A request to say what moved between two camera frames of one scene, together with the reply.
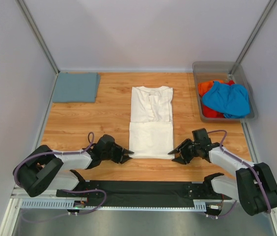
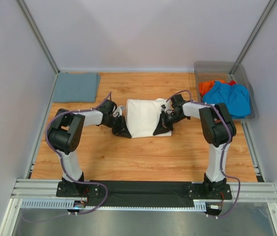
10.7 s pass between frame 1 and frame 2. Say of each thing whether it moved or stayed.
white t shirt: moved
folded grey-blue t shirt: stayed
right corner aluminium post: stayed
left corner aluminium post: stayed
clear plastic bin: stayed
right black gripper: moved
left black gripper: moved
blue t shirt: stayed
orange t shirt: stayed
